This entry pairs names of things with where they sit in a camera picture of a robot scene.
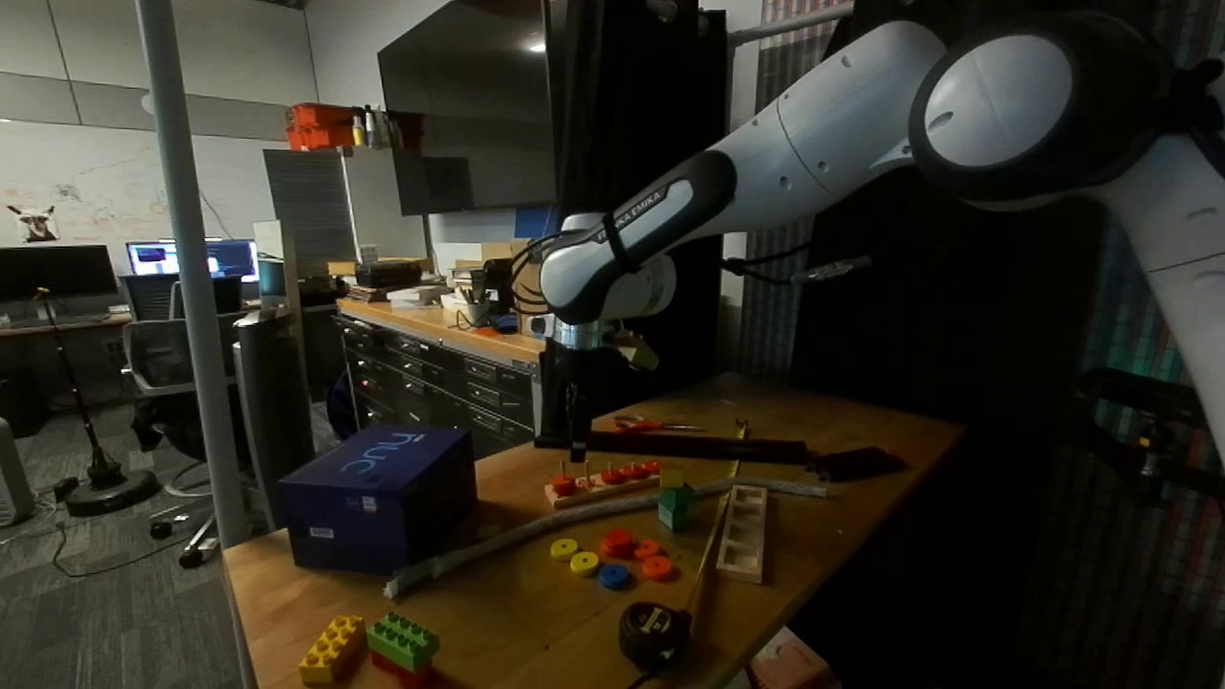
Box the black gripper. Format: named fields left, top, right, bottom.
left=534, top=343, right=608, bottom=465

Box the green block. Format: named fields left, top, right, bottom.
left=654, top=477, right=702, bottom=537

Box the black drawer workbench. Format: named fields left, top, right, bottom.
left=335, top=294, right=549, bottom=460

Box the dark blue box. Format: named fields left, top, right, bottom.
left=276, top=421, right=480, bottom=578

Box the green toy brick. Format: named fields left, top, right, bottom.
left=365, top=608, right=444, bottom=676

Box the red toy brick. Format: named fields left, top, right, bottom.
left=368, top=650, right=441, bottom=689

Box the yellow toy brick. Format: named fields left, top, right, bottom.
left=296, top=612, right=372, bottom=689

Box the grey cabinet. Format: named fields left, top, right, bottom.
left=259, top=140, right=434, bottom=270

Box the large black screen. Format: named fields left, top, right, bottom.
left=374, top=0, right=559, bottom=215

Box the lit blue monitor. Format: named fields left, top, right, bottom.
left=203, top=232, right=265, bottom=288
left=122, top=237, right=184, bottom=282

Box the orange storage box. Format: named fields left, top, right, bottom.
left=284, top=98, right=362, bottom=157

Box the grey metal pole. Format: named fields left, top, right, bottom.
left=132, top=0, right=259, bottom=689

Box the black office chair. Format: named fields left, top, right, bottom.
left=119, top=270, right=259, bottom=573

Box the black floor stand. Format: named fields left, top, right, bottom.
left=31, top=282, right=165, bottom=522

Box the dark monitor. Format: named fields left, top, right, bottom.
left=0, top=240, right=125, bottom=309

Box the small drone figure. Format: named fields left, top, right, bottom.
left=3, top=198, right=60, bottom=250

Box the red handled tool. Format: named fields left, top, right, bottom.
left=608, top=408, right=670, bottom=441

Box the black aluminium rail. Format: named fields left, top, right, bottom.
left=584, top=430, right=913, bottom=485

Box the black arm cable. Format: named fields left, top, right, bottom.
left=507, top=229, right=571, bottom=321

